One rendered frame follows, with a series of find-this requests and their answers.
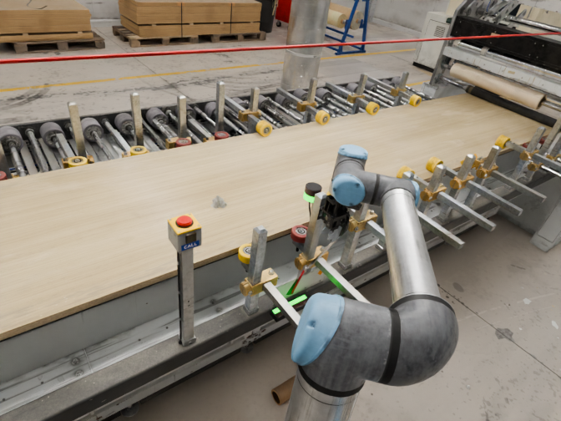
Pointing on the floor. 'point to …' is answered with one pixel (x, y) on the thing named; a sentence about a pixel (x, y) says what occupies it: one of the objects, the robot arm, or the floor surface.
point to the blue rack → (348, 29)
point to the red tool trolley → (283, 12)
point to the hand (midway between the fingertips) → (333, 238)
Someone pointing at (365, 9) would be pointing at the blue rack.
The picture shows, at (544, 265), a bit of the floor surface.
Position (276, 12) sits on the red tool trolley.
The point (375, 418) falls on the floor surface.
